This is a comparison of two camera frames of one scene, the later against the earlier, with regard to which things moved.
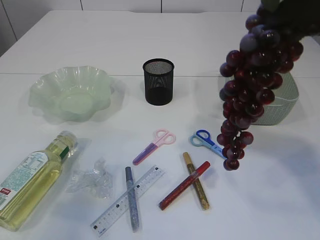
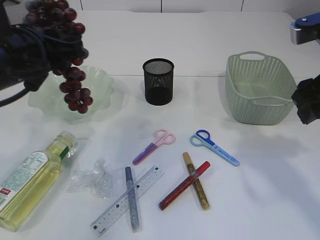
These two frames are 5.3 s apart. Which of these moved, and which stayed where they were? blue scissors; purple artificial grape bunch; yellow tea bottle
Moved: purple artificial grape bunch
Stayed: yellow tea bottle; blue scissors
